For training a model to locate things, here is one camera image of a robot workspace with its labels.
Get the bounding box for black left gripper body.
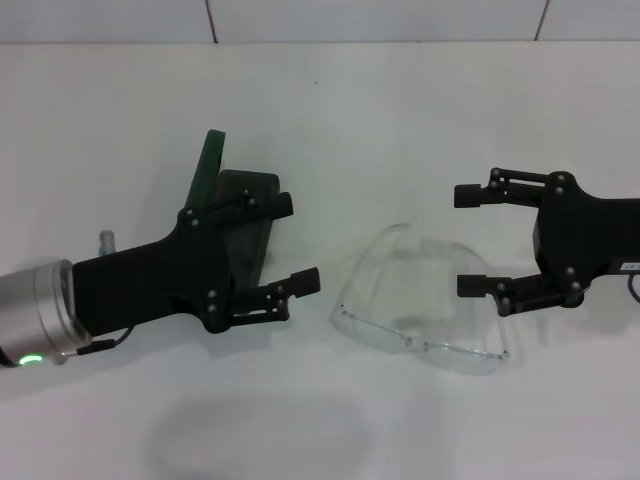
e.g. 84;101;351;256
72;207;239;336

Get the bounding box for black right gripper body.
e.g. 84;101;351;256
532;172;640;309

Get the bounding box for green glasses case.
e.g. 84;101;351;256
183;128;281;299

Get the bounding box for clear white glasses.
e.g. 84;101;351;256
329;222;512;377

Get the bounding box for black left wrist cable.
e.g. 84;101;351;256
77;327;136;356

